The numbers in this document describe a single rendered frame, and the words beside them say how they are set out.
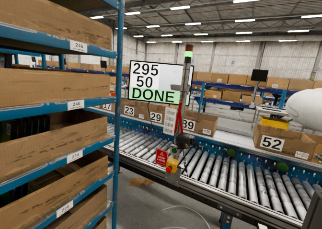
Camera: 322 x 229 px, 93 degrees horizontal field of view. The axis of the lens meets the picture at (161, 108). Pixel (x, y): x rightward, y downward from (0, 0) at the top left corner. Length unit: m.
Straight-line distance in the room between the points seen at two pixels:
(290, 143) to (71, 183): 1.59
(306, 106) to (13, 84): 0.99
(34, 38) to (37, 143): 0.32
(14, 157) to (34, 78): 0.24
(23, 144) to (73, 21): 0.42
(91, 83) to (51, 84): 0.15
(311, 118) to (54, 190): 1.01
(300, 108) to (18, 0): 0.99
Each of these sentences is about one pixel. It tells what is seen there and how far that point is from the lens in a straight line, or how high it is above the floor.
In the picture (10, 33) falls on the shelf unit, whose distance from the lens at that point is 0.54.
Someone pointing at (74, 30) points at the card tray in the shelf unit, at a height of 1.58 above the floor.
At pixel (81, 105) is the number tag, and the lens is 0.63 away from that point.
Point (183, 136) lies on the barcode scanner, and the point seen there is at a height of 1.08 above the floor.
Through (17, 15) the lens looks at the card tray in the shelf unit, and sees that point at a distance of 0.58.
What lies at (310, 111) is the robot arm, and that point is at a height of 1.38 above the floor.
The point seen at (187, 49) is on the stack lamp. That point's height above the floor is 1.63.
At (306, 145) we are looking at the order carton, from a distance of 1.72.
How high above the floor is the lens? 1.46
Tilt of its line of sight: 12 degrees down
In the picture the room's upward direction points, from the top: 5 degrees clockwise
